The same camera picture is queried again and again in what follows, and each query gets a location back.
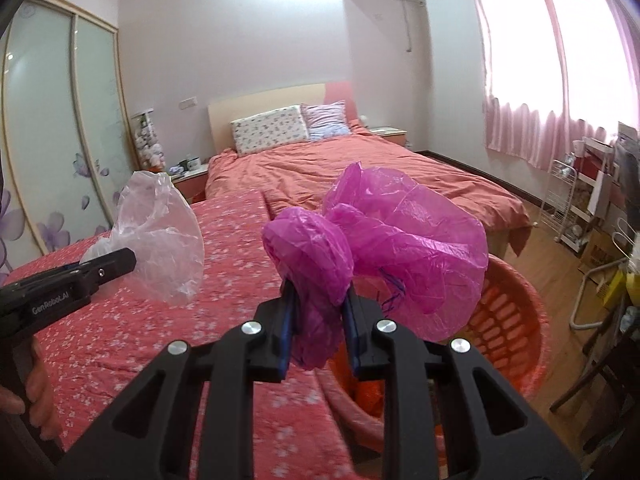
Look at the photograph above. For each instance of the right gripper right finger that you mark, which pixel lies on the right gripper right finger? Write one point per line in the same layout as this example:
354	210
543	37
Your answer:
489	431

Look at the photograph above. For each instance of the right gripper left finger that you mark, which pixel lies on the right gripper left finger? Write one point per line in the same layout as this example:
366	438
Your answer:
190	410

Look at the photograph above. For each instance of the magenta plastic bag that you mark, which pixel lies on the magenta plastic bag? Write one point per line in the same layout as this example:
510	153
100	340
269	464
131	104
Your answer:
431	284

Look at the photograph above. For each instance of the clear white plastic bag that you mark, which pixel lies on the clear white plastic bag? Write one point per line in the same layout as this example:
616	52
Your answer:
159	227

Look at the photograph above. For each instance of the person's left hand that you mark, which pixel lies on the person's left hand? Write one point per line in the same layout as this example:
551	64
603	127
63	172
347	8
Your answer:
42	413

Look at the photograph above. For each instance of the red plastic laundry basket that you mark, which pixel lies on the red plastic laundry basket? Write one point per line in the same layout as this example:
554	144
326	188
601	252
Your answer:
509	326

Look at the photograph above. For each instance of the sliding-door floral wardrobe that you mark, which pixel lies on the sliding-door floral wardrobe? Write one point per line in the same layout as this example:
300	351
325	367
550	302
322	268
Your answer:
65	143

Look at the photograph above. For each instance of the pink left nightstand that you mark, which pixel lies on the pink left nightstand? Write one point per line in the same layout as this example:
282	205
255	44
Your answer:
192	184

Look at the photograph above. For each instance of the salmon duvet bed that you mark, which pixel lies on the salmon duvet bed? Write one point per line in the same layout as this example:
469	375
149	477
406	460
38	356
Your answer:
378	177

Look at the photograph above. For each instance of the stuffed toy rack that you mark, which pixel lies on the stuffed toy rack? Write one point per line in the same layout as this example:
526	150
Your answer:
150	153

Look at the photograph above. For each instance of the right nightstand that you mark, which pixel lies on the right nightstand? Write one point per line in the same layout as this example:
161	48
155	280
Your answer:
395	135

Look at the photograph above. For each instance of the beige wooden headboard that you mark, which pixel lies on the beige wooden headboard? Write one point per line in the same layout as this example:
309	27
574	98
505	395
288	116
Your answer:
222	113

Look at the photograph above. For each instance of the pink striped pillow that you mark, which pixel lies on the pink striped pillow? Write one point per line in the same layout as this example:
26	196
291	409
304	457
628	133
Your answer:
324	121

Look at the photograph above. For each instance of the cardboard box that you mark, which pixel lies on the cardboard box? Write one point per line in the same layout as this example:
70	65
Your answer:
600	250

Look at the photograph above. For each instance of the white floral pillow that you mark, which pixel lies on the white floral pillow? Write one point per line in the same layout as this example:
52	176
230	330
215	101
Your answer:
260	132

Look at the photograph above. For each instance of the pink window curtain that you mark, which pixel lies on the pink window curtain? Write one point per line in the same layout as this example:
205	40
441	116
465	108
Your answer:
557	71

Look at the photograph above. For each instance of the white metal chair frame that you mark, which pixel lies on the white metal chair frame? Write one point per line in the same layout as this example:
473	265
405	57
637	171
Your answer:
623	239

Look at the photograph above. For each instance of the white wire shelf cart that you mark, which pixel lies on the white wire shelf cart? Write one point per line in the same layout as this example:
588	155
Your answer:
575	201

